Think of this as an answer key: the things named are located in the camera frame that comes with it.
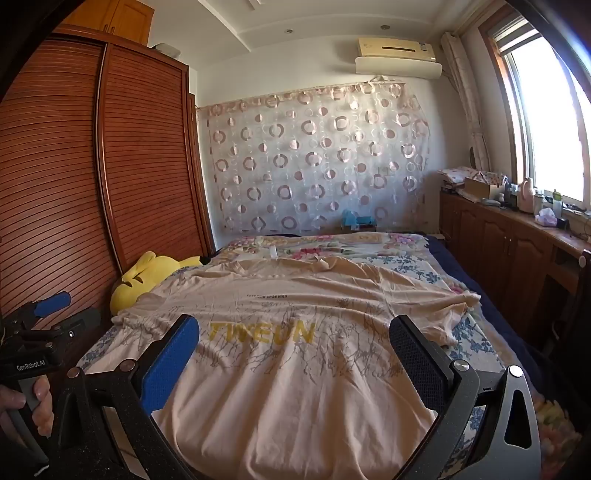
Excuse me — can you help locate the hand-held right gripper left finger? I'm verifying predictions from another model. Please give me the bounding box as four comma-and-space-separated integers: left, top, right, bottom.
48, 315, 201, 480

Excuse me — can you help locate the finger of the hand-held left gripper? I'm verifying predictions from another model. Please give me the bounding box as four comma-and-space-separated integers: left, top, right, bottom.
7, 291, 72, 330
51, 308, 103, 344

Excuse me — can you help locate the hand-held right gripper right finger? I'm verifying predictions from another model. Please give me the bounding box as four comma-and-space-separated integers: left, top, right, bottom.
389, 315, 542, 480

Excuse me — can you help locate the beige bed sheet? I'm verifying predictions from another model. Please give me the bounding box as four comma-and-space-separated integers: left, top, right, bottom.
117, 256, 483, 480

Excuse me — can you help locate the person's left hand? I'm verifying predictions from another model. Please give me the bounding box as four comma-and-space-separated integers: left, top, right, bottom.
0, 376, 55, 437

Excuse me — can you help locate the blue floral white blanket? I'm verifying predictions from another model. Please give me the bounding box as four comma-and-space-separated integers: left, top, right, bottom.
76, 249, 509, 480

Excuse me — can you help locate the yellow plush toy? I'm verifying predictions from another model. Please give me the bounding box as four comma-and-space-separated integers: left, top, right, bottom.
110, 250, 201, 317

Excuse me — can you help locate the dark blue bedding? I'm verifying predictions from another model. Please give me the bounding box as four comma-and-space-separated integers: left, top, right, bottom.
425, 233, 555, 402

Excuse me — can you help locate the pastel floral bed sheet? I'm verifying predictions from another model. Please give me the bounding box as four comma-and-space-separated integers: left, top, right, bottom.
203, 231, 583, 467

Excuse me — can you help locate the teal box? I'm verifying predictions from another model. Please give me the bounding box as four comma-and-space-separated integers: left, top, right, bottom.
341, 210, 377, 232

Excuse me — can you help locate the brown slatted wooden wardrobe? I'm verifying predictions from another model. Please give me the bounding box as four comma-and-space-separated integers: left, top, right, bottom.
0, 25, 215, 365

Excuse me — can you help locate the open cardboard box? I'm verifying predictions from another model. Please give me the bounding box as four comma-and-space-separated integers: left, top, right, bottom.
464, 176, 504, 200

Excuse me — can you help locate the dark wooden chair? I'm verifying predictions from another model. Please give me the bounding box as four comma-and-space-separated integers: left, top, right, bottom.
540, 249, 591, 365

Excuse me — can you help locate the folded floral cloth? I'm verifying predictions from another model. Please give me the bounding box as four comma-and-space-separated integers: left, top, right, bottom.
438, 166, 504, 185

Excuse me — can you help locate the circle-patterned sheer curtain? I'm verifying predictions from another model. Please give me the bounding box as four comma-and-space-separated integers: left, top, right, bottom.
196, 82, 432, 234

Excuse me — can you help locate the wooden framed window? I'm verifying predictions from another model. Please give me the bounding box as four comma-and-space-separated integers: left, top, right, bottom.
480, 0, 591, 217

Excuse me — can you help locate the light wooden overhead cabinet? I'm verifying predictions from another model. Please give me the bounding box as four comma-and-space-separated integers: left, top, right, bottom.
58, 0, 155, 47

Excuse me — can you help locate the white air deflector panel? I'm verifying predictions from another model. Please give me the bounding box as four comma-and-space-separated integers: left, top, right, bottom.
355, 55, 443, 77

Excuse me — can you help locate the white air conditioner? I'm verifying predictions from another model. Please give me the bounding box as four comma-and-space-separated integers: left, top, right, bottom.
357, 37, 438, 63

